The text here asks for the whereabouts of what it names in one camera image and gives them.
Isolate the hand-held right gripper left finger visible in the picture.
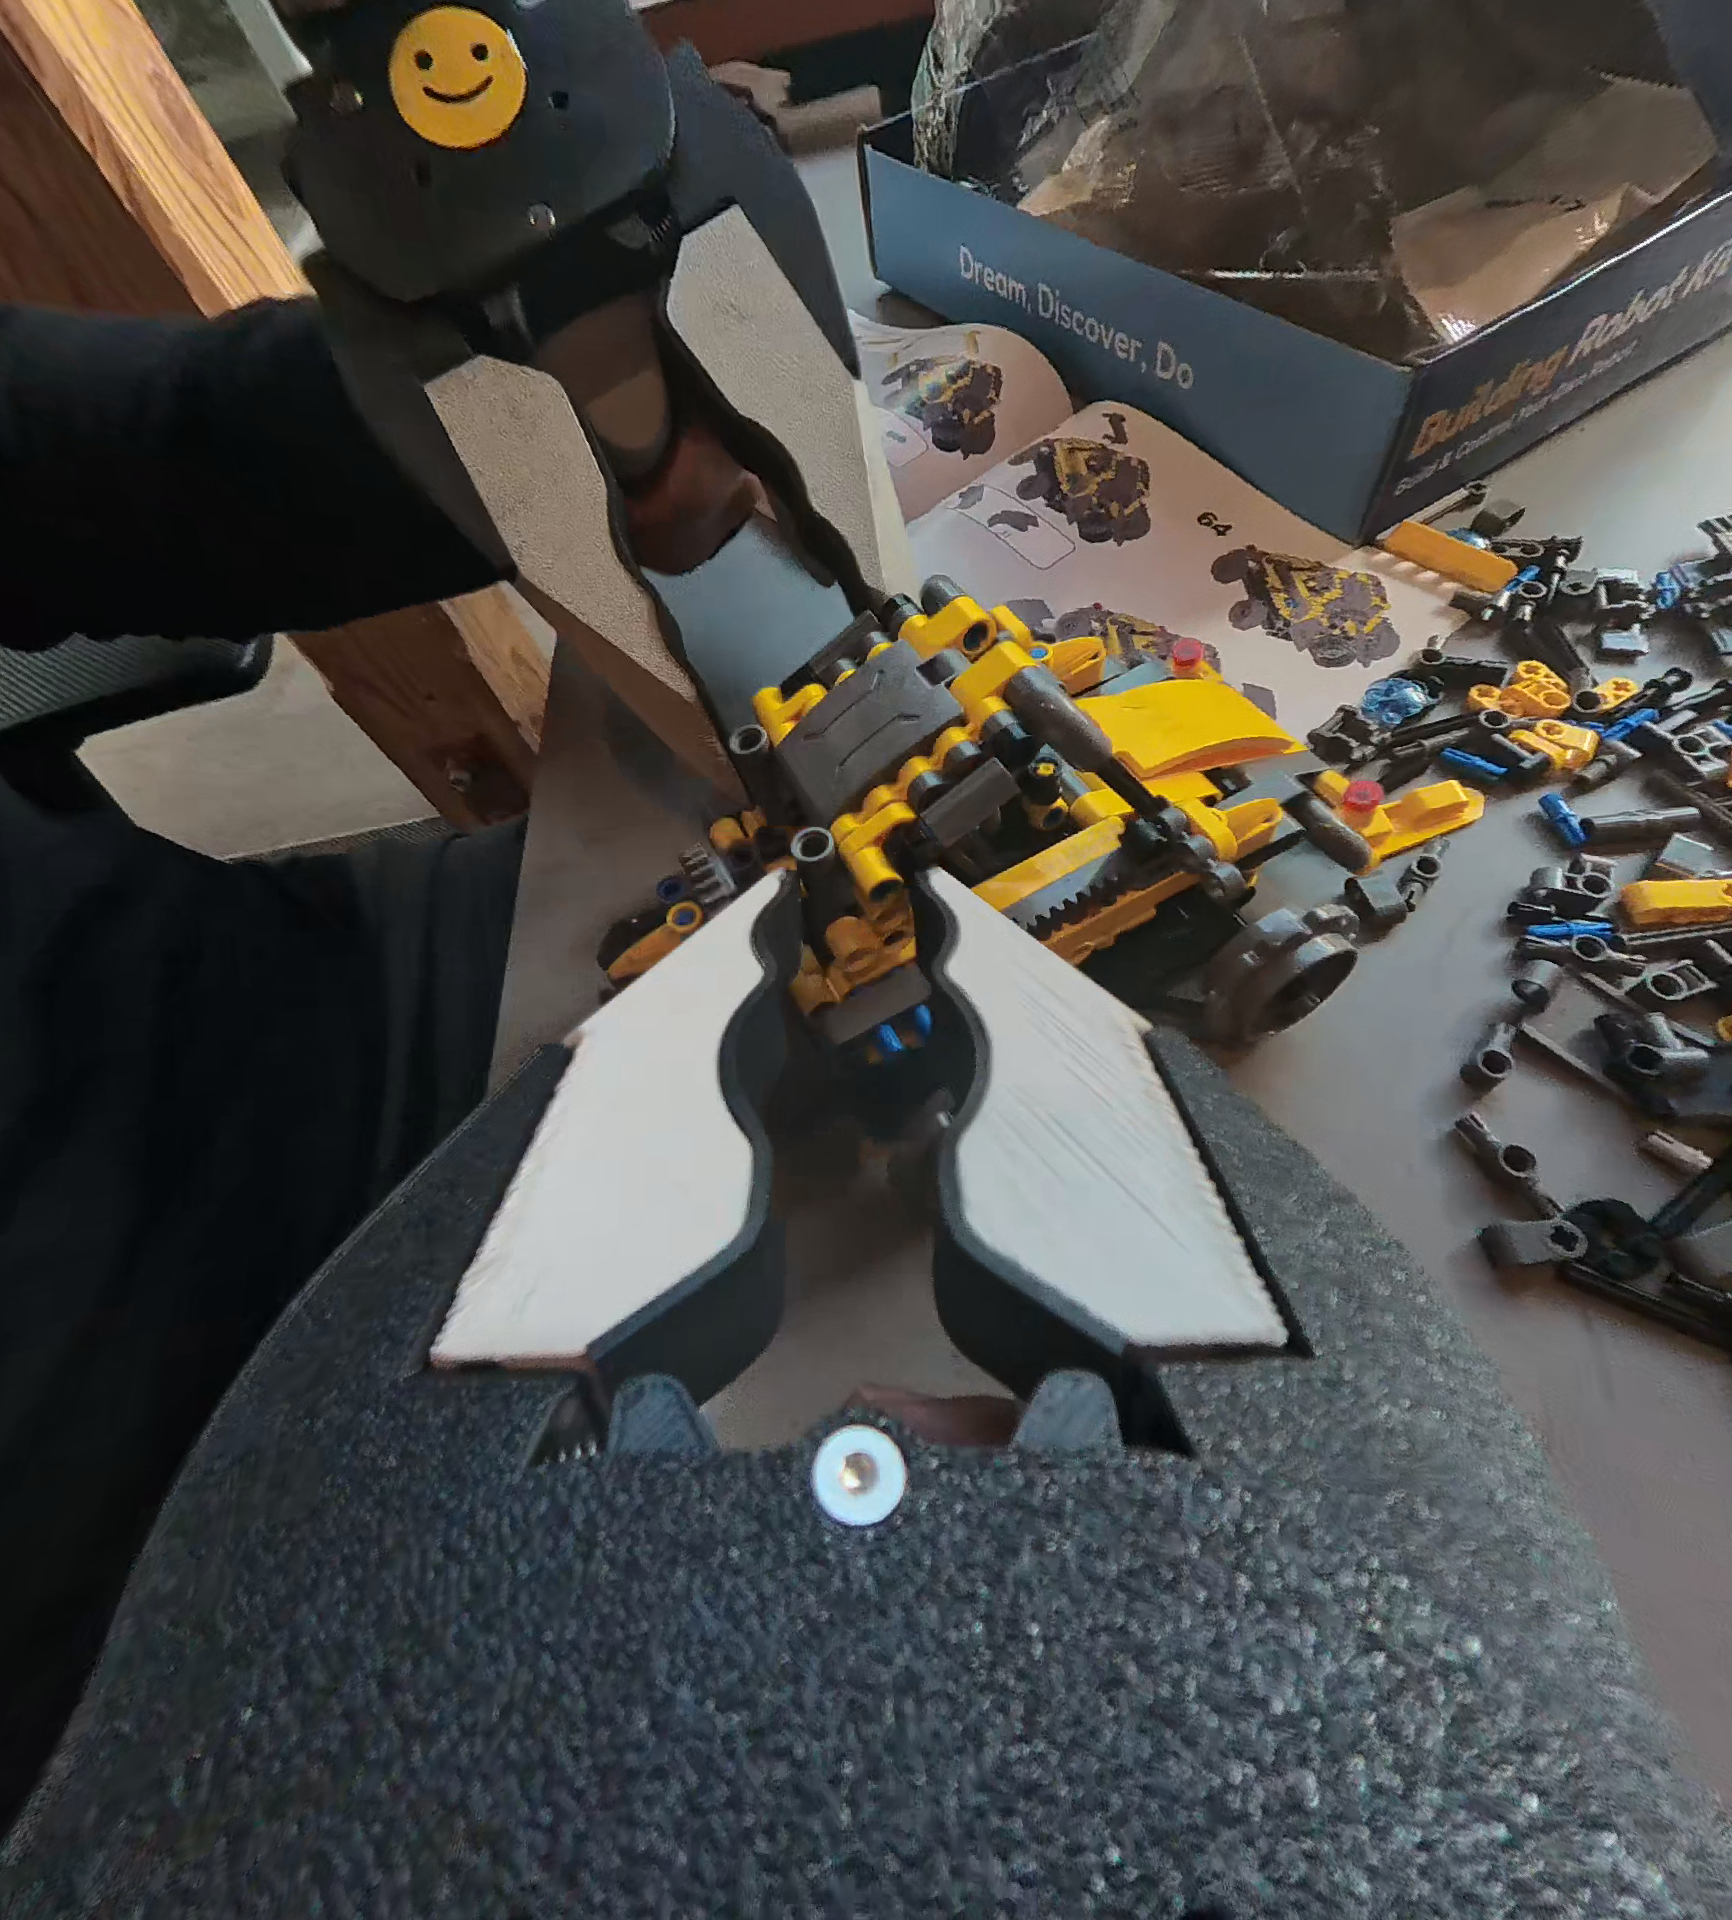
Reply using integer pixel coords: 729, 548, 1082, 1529
429, 867, 793, 1463

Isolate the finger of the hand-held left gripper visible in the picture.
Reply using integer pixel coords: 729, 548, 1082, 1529
662, 200, 918, 603
420, 350, 752, 806

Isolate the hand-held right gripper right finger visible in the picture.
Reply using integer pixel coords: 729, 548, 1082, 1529
914, 867, 1296, 1454

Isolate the grey toothed rack piece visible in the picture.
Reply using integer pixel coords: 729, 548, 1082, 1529
1012, 859, 1214, 940

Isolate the yellow toy brick vehicle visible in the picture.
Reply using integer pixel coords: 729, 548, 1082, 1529
599, 569, 1491, 1161

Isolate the person's left forearm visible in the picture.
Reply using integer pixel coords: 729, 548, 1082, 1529
0, 278, 519, 658

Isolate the person's left hand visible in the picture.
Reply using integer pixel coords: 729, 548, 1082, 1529
618, 426, 774, 579

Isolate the open instruction booklet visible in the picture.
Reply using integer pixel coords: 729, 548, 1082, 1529
849, 309, 1427, 724

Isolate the dark blue kit box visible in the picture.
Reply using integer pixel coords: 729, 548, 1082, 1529
856, 0, 1732, 550

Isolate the black mesh chair seat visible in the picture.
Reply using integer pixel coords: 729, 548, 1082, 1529
0, 634, 278, 755

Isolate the clear plastic bag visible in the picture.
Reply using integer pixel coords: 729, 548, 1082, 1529
912, 0, 1726, 364

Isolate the pile of loose brick pieces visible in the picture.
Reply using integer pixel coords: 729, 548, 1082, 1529
1304, 482, 1732, 1413

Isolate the wooden support post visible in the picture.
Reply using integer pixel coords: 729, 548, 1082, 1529
0, 0, 558, 832

